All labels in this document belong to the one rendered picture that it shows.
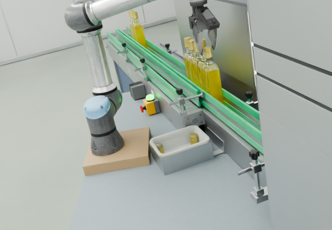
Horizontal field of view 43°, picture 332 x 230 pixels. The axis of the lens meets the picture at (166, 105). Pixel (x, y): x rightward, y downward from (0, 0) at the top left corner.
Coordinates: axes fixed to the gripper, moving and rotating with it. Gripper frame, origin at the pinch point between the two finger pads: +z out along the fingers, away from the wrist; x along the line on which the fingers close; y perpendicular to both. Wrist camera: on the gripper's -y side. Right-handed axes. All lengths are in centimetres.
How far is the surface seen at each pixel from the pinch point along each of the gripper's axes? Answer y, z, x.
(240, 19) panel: -10.0, -11.3, -11.7
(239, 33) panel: -7.2, -5.0, -11.8
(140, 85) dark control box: 70, 32, 17
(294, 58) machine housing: -97, -24, 24
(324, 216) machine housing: -104, 6, 25
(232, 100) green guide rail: -11.5, 20.9, -2.8
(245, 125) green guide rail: -35.6, 20.4, 5.0
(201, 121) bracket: 1.2, 31.9, 7.9
